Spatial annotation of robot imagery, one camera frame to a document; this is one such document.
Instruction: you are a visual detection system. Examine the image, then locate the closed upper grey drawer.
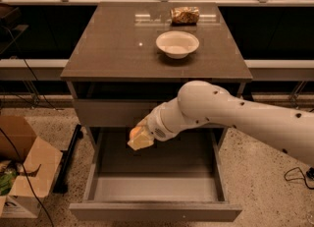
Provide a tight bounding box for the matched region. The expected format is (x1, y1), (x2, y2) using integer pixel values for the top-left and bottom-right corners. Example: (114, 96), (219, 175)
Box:
(72, 98), (240, 129)

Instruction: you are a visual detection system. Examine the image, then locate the orange fruit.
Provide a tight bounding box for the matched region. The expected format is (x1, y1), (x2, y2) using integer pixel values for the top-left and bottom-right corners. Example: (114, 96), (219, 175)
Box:
(130, 126), (142, 139)

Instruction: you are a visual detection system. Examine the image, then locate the black cable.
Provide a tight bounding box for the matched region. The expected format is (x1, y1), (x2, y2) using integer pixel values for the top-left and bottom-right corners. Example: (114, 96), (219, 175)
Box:
(283, 166), (314, 191)
(0, 24), (60, 227)

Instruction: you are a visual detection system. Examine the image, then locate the open lower grey drawer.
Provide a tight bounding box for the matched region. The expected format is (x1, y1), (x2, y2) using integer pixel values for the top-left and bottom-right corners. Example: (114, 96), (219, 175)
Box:
(70, 128), (242, 222)

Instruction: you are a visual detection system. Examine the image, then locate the grey drawer cabinet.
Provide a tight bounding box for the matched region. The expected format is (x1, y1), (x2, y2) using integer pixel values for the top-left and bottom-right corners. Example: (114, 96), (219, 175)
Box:
(61, 2), (252, 141)

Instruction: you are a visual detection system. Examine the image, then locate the open cardboard box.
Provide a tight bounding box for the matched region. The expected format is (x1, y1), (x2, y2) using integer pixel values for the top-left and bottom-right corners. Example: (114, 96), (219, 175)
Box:
(0, 116), (62, 218)

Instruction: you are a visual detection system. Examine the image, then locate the black floor bar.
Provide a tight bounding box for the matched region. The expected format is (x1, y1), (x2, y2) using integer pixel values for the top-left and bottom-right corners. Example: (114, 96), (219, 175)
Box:
(53, 124), (83, 194)

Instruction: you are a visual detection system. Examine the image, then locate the crinkled snack bag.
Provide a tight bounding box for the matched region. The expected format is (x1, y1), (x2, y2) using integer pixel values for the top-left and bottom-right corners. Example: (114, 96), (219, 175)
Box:
(170, 7), (199, 25)

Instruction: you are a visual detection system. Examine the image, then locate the white bowl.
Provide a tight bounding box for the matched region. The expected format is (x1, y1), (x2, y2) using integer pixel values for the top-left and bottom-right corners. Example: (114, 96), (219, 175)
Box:
(156, 31), (199, 59)

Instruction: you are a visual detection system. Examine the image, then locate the black cable on left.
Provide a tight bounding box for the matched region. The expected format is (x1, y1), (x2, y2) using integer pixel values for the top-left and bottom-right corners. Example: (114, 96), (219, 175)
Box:
(0, 24), (60, 227)

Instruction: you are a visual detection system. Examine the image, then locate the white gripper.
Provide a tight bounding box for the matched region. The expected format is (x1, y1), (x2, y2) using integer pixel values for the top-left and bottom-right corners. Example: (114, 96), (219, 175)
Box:
(128, 104), (177, 150)

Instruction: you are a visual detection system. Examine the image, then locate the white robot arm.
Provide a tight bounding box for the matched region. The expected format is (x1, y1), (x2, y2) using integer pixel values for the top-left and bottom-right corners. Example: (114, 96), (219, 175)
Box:
(128, 81), (314, 167)

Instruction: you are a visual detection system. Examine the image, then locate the black cable on right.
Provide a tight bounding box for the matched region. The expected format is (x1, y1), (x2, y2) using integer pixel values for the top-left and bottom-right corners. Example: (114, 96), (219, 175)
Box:
(283, 166), (314, 191)

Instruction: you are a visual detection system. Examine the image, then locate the green item in box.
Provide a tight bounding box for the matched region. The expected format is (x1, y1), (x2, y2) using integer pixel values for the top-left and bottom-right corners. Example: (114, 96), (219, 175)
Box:
(0, 168), (18, 196)

